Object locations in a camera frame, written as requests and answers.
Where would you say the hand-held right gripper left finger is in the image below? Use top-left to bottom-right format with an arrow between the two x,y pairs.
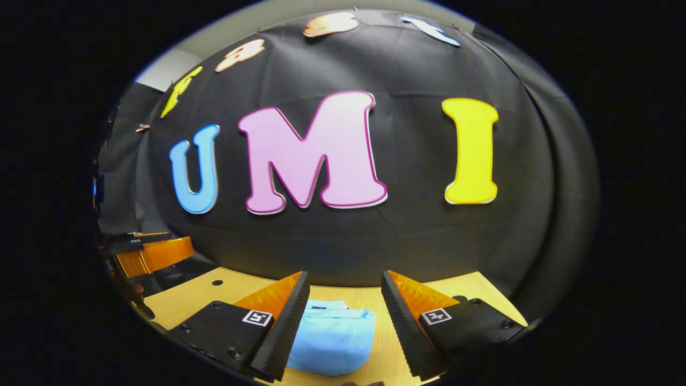
167,271 -> 311,382

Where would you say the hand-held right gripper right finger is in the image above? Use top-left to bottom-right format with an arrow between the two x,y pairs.
381,270 -> 528,381

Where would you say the light blue T-shirt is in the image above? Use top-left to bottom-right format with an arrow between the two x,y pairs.
287,299 -> 377,377

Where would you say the black backdrop cloth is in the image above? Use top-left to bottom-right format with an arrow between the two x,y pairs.
96,8 -> 600,322

